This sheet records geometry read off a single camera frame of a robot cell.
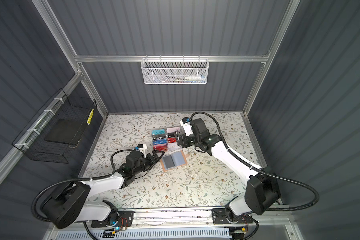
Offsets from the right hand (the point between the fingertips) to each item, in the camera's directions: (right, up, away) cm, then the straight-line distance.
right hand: (182, 139), depth 81 cm
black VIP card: (-8, -15, +11) cm, 21 cm away
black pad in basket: (-58, +5, -7) cm, 59 cm away
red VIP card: (-7, -2, +16) cm, 17 cm away
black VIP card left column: (-16, 0, +15) cm, 22 cm away
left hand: (-11, -10, +4) cm, 16 cm away
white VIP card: (-6, -6, +17) cm, 19 cm away
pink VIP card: (-6, +5, +16) cm, 18 cm away
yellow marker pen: (-52, +12, +1) cm, 53 cm away
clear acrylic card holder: (-12, +4, +15) cm, 20 cm away
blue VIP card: (-14, -3, +15) cm, 21 cm away
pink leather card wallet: (-5, -14, +12) cm, 20 cm away
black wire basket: (-63, 0, -20) cm, 66 cm away
